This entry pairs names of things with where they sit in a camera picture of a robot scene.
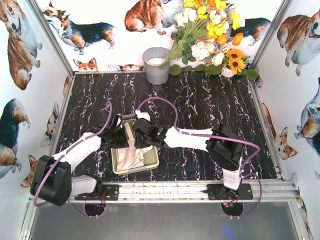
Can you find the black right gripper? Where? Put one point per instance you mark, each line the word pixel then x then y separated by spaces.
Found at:
pixel 137 137

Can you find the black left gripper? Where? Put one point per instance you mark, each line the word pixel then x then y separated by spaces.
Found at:
pixel 124 136

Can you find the white grey glove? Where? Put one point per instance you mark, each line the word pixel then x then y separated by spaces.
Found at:
pixel 129 157

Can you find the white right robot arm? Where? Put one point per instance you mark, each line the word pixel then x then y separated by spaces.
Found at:
pixel 217 141

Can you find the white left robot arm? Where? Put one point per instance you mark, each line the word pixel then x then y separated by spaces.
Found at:
pixel 53 181

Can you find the pale green storage basket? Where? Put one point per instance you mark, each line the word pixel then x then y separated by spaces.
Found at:
pixel 151 159

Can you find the grey metal bucket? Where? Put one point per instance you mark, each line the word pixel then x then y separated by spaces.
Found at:
pixel 156 65

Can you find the white ribbed flower pot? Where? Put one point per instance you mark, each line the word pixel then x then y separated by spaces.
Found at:
pixel 226 72

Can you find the artificial flower bouquet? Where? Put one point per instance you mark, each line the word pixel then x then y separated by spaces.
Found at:
pixel 210 31

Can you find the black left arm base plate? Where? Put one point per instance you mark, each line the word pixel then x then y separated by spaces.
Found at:
pixel 102 192

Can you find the aluminium front frame rail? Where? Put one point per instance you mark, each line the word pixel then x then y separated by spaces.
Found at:
pixel 273 190

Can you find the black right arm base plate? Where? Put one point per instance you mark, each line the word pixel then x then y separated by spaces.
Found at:
pixel 220 192

